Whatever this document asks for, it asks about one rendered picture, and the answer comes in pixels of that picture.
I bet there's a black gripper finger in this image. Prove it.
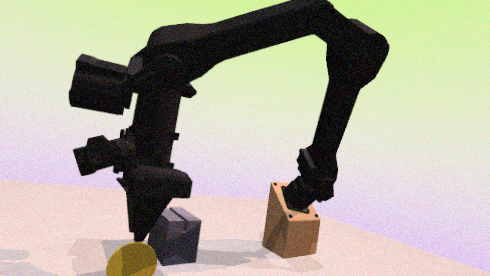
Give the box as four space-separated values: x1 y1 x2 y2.
116 177 133 233
123 187 173 243

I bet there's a gold coin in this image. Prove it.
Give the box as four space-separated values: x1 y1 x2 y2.
106 242 157 276

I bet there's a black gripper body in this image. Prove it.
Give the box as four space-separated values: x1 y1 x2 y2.
112 118 192 199

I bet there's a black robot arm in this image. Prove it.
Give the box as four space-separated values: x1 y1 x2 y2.
69 0 390 214

